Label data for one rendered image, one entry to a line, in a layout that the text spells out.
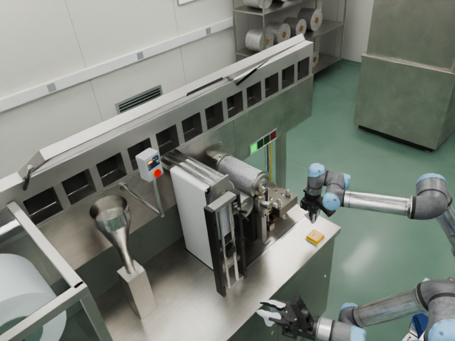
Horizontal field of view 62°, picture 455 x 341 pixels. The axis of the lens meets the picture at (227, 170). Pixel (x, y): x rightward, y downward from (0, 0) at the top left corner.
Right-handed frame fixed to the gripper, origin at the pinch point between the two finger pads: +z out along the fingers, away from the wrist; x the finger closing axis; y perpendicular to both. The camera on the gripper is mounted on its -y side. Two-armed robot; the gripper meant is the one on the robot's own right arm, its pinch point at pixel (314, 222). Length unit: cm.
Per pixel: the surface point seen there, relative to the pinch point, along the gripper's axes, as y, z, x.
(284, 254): 4.1, 11.6, 19.5
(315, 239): -2.9, 8.9, 2.2
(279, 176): 71, 44, -62
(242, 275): 10.3, 9.5, 44.8
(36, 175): 59, -61, 100
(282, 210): 18.5, 0.8, 2.8
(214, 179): 24, -43, 44
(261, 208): 19.5, -11.7, 19.7
